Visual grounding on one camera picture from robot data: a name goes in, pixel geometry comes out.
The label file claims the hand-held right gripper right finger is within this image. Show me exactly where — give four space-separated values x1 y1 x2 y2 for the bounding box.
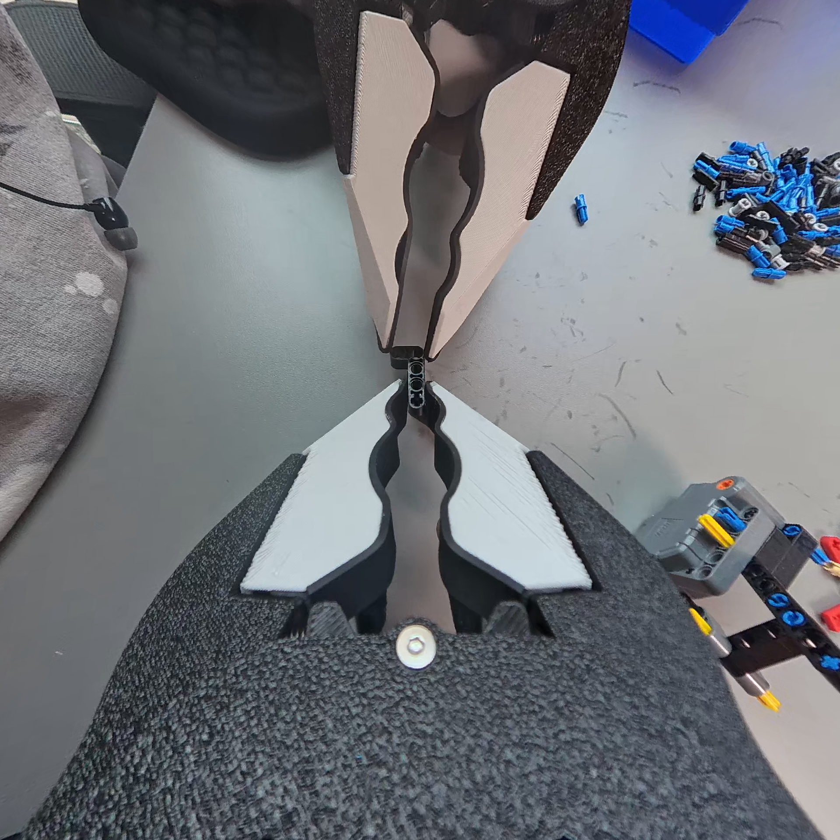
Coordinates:
425 382 602 603

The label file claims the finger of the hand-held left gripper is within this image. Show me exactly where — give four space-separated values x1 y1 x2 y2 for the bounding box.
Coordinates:
341 10 439 355
425 60 572 363

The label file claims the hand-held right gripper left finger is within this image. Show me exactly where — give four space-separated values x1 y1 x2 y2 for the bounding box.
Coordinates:
239 379 404 606

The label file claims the black holed beam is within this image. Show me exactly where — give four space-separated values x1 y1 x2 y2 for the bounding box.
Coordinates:
405 357 429 421

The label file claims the blue plastic bin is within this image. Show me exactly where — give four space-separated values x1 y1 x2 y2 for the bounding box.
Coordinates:
629 0 749 65

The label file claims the grey black brick assembly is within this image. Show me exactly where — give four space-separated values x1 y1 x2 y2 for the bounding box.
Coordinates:
633 476 840 714

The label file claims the black mesh chair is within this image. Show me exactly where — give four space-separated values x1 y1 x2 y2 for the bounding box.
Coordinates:
7 0 337 163

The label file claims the pile of blue black pins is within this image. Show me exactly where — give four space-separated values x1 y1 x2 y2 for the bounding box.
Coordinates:
692 140 840 283

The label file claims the grey patterned hoodie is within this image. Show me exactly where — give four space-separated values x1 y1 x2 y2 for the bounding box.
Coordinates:
0 0 130 544

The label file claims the black wired earphone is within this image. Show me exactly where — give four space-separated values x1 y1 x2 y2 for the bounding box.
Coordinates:
0 180 140 252

